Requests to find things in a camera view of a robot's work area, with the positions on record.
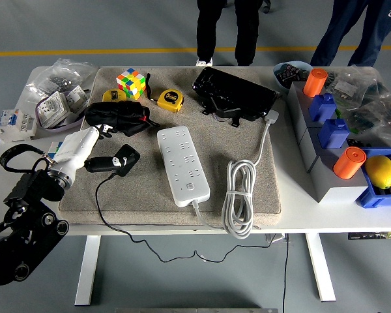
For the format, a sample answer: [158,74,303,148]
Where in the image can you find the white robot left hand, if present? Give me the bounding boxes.
[50,125,128,179]

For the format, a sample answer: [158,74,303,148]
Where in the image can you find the white power strip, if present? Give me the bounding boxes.
[156,125,211,207]

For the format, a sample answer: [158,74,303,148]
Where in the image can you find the person in blue trousers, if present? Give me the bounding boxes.
[310,0,391,68]

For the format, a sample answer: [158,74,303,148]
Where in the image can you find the purple bowl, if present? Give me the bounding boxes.
[35,94,85,133]

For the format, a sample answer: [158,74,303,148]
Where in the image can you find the yellow lemon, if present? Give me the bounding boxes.
[364,155,391,190]

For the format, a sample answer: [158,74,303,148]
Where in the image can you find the white circuit breaker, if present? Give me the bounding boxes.
[0,108,37,143]

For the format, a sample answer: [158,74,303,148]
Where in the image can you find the blue plastic bin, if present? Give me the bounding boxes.
[355,147,391,209]

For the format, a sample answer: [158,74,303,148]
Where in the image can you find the white power strip cable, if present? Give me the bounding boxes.
[191,109,280,241]

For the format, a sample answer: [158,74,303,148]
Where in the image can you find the blue bowl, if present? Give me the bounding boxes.
[272,61,313,92]

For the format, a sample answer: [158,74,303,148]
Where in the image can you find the yellow tape measure metal clip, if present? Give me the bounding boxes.
[102,89,127,104]

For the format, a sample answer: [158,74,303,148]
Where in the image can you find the white table leg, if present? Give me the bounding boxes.
[305,233,337,303]
[74,234,102,306]

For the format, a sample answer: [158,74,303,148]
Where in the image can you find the clear bag of screws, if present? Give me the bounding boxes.
[24,58,98,102]

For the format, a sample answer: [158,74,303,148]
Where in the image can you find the yellow tape measure black label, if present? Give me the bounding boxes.
[156,89,185,114]

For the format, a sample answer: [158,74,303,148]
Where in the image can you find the black cloth pouch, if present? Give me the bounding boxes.
[83,100,160,138]

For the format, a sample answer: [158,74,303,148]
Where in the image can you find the person in black trousers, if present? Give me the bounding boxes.
[195,0,263,68]

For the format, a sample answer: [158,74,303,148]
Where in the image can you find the black wrapped device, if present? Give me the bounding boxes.
[192,67,280,128]

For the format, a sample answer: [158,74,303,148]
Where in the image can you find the black chip components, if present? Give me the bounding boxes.
[276,64,309,87]

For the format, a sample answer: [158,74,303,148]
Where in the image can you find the orange cylinder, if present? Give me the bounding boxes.
[332,146,368,180]
[303,67,329,98]

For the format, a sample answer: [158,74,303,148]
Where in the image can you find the thin black adapter cord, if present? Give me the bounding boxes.
[95,171,278,263]

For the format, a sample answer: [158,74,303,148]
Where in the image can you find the clear bags of components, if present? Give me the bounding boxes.
[322,65,391,154]

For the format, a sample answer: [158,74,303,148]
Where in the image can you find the grey-brown mat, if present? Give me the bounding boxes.
[59,67,283,229]

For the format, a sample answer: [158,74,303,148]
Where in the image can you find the blue block with knob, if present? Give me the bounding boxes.
[317,118,350,150]
[308,93,338,124]

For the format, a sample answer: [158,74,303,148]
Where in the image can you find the black plug adapter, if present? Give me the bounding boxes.
[109,143,141,177]

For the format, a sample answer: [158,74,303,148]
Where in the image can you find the black hanging cable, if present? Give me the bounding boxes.
[282,233,290,313]

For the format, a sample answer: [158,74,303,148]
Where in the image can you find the grey block holder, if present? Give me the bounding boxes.
[286,80,369,203]

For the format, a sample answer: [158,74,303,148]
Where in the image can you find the white socket module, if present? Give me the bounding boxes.
[64,85,91,112]
[37,91,69,128]

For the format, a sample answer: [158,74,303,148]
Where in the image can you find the black table control panel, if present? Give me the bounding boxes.
[347,231,391,241]

